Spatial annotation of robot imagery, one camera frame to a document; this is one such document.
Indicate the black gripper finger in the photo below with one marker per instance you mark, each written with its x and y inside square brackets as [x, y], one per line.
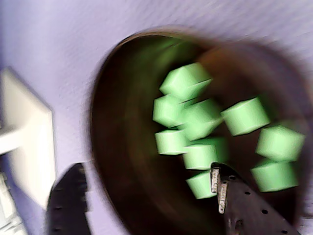
[247, 218]
[68, 208]

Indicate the green cube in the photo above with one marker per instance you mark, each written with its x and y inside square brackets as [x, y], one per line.
[203, 155]
[278, 144]
[244, 117]
[274, 176]
[165, 111]
[168, 143]
[199, 184]
[183, 80]
[199, 121]

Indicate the silver monitor stand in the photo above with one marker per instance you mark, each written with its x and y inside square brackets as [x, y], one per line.
[29, 137]

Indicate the black metal bucket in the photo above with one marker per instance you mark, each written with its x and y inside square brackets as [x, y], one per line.
[122, 122]

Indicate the blue woven tablecloth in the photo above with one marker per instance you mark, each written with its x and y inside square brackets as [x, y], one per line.
[61, 49]

